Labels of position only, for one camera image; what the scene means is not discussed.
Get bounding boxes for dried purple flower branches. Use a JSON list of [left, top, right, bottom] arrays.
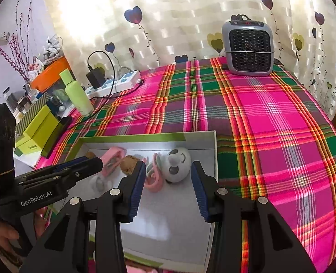
[[0, 0, 35, 83]]

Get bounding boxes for large brown walnut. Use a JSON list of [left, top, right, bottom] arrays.
[[119, 155, 140, 176]]

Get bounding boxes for white blue power strip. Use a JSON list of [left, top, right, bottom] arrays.
[[84, 71, 142, 98]]

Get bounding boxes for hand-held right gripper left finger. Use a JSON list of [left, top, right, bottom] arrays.
[[20, 161, 147, 273]]

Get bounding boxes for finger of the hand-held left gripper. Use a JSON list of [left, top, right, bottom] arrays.
[[15, 156, 93, 184], [16, 157, 104, 197]]

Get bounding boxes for orange box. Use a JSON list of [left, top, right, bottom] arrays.
[[30, 56, 72, 93]]

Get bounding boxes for cream heart print curtain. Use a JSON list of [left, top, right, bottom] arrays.
[[50, 0, 336, 121]]

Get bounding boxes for green white cardboard box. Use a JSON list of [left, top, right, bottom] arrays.
[[64, 130, 218, 273]]

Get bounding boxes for grey fan heater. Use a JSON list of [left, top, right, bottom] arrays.
[[221, 14, 276, 77]]

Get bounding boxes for light green bottle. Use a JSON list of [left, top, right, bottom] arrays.
[[59, 69, 95, 117]]

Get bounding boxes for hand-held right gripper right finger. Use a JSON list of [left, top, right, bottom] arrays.
[[191, 161, 317, 273]]

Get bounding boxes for person's left hand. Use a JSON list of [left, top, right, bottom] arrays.
[[0, 222, 21, 251]]

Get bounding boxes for person's left forearm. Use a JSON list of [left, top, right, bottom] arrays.
[[0, 242, 23, 270]]

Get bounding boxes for pink oval clip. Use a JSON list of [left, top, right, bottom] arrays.
[[102, 146, 126, 177]]

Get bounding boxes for black charger cable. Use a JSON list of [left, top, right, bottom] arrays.
[[87, 51, 144, 100]]

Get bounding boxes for black phone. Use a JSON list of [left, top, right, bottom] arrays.
[[40, 116, 73, 159]]

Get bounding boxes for black charger adapter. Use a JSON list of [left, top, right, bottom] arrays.
[[86, 67, 106, 89]]

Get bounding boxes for pink green plaid tablecloth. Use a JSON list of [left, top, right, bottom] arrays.
[[34, 57, 336, 273]]

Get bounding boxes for yellow-green box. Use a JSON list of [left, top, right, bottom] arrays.
[[15, 104, 62, 157]]

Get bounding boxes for printed paper packets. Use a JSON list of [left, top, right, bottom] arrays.
[[27, 55, 45, 83]]

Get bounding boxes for white cable bundle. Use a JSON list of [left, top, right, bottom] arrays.
[[41, 34, 65, 63]]

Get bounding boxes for white panda massager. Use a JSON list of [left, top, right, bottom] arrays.
[[164, 147, 192, 184]]

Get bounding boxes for dark glass jar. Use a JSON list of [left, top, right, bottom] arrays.
[[3, 87, 18, 111]]

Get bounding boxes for pink looped clip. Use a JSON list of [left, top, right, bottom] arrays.
[[144, 153, 165, 193]]

